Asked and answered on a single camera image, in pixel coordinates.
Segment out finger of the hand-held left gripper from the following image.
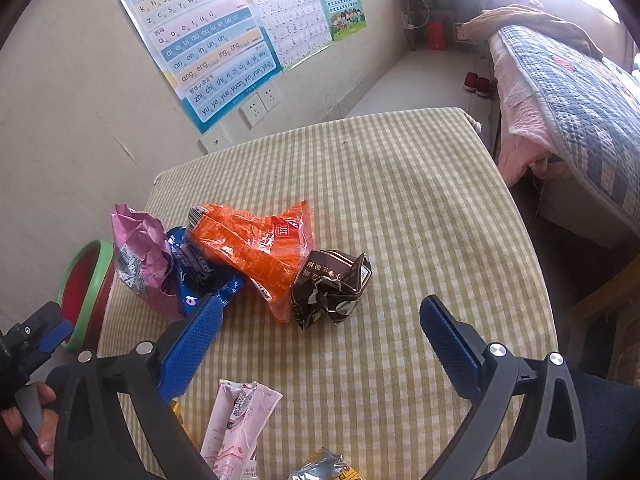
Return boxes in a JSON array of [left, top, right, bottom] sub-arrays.
[[10, 301, 62, 343], [30, 321, 75, 376]]

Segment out person's left hand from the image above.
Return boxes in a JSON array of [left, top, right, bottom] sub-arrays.
[[0, 381, 57, 470]]

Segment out white yellow wall chart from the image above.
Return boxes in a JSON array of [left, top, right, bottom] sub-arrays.
[[232, 0, 333, 71]]

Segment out yellow checked tablecloth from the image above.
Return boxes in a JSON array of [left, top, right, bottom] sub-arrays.
[[97, 107, 560, 480]]

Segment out pink white ice-cream wrapper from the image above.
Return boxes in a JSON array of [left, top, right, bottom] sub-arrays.
[[200, 380, 283, 480]]

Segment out small white wall plate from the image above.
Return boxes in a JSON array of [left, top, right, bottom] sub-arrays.
[[197, 127, 228, 156]]

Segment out brown blanket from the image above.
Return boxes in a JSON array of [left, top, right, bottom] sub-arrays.
[[460, 4, 606, 58]]

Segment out blue lettered wall poster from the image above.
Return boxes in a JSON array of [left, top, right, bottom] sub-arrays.
[[110, 0, 285, 135]]

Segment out pink bed sheet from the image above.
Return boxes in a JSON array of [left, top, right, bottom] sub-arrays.
[[487, 35, 563, 186]]

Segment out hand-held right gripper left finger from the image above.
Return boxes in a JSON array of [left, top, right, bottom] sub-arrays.
[[52, 295, 224, 480]]

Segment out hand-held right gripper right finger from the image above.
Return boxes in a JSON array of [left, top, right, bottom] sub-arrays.
[[419, 295, 588, 480]]

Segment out blue snack wrapper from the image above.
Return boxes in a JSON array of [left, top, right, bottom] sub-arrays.
[[165, 226, 247, 318]]

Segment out silver yellow snack packet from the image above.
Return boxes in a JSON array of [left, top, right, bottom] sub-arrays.
[[286, 450, 362, 480]]

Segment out teal wall chart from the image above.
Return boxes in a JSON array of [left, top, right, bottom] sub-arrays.
[[306, 0, 368, 42]]

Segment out purple snack wrapper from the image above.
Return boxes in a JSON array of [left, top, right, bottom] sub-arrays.
[[111, 204, 187, 322]]

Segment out brown snack wrapper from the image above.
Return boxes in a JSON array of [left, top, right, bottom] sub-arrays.
[[290, 249, 373, 332]]

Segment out person's blue jeans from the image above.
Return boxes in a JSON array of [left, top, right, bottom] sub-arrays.
[[570, 367, 640, 480]]

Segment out dark metal shelf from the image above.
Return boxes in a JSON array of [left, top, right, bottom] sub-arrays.
[[392, 0, 486, 53]]

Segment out wooden bed frame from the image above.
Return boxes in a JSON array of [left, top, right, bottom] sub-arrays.
[[565, 270, 640, 376]]

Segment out bed with quilts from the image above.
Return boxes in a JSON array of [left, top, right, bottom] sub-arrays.
[[500, 25, 640, 233]]

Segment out orange snack wrapper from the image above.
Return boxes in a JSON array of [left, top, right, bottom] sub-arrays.
[[187, 200, 313, 323]]

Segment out red bin with green rim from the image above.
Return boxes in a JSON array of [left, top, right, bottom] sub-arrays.
[[56, 239, 117, 353]]

